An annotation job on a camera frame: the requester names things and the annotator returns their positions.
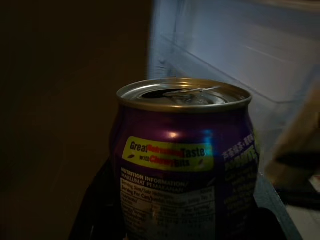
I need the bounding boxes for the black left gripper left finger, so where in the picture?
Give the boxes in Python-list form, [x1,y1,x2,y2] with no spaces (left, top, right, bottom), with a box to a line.
[74,159,124,240]

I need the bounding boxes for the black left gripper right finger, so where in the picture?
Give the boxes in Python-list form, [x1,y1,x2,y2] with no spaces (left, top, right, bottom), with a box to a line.
[251,171,305,240]

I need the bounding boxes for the purple drink can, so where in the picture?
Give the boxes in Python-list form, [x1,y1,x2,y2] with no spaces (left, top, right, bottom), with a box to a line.
[113,77,262,240]

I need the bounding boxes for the stainless steel fridge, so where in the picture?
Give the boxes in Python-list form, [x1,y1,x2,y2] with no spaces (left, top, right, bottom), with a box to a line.
[146,0,320,240]

